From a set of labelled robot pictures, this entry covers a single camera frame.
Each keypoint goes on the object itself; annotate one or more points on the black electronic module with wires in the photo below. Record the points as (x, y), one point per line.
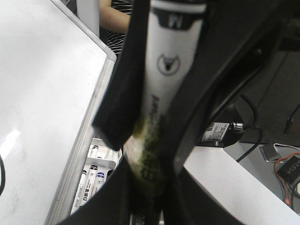
(287, 170)

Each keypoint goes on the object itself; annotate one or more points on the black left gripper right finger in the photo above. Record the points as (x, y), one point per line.
(238, 40)

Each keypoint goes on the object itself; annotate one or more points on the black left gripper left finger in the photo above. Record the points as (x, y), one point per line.
(120, 106)

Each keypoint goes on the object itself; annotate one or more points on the white whiteboard with metal frame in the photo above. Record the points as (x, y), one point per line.
(53, 71)

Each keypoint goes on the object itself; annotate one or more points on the white marker tray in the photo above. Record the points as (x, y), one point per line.
(105, 158)

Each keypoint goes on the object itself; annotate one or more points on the spare black capped marker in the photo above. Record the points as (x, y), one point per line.
(85, 188)

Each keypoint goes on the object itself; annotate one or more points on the black white whiteboard marker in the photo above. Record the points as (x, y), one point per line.
(174, 27)

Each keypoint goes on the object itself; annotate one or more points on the spare blue capped marker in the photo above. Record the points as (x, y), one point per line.
(99, 180)

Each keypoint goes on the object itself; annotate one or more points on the person in striped shirt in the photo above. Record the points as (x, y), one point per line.
(114, 18)

